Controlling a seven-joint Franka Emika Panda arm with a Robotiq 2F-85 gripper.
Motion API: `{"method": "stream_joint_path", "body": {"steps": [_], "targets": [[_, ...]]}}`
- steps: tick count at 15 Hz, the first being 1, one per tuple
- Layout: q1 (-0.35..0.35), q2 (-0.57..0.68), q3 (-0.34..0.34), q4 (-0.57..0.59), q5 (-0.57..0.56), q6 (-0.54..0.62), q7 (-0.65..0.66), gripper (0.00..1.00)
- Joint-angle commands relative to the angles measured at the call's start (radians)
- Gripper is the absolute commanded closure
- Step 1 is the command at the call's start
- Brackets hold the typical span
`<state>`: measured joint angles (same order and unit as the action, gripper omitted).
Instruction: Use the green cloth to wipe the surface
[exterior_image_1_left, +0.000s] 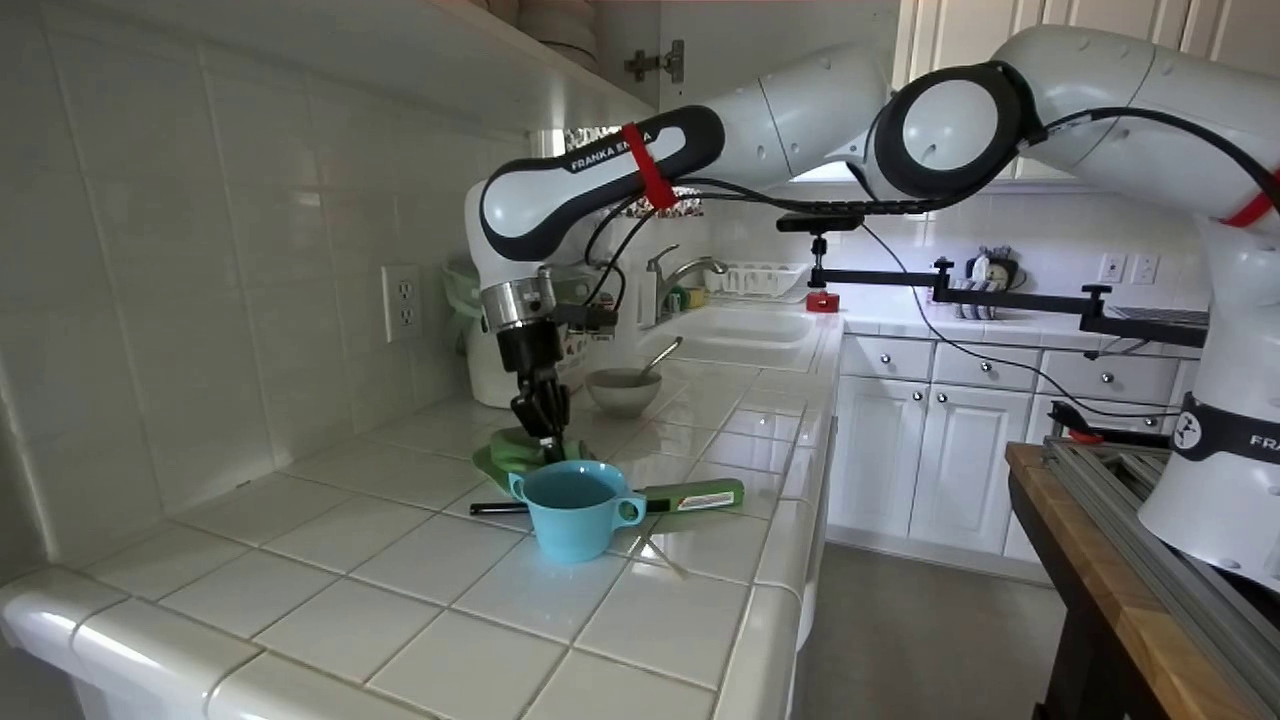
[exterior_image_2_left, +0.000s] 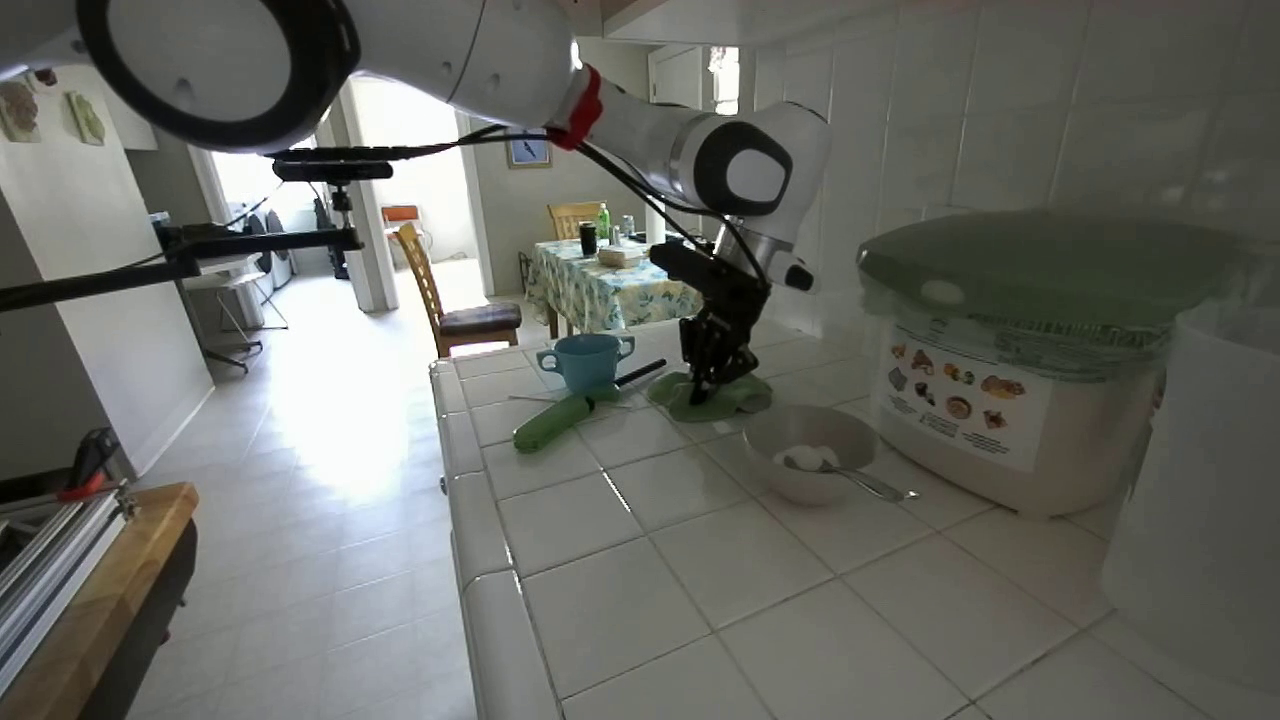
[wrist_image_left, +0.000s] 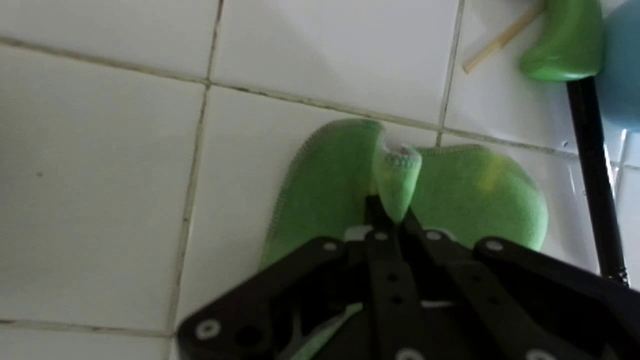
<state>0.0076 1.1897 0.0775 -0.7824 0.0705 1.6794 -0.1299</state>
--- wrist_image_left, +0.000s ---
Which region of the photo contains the blue cup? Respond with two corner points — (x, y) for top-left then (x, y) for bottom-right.
(595, 0), (640, 133)

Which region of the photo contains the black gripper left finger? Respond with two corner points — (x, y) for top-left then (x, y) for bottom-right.
(176, 194), (428, 360)

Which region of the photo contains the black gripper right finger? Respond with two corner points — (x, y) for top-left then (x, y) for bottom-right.
(398, 210), (640, 360)

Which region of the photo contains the green cloth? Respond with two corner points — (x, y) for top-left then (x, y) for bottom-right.
(258, 119), (550, 360)

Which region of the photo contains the thin wooden stick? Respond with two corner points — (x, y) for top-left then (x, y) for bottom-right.
(462, 5), (547, 75)

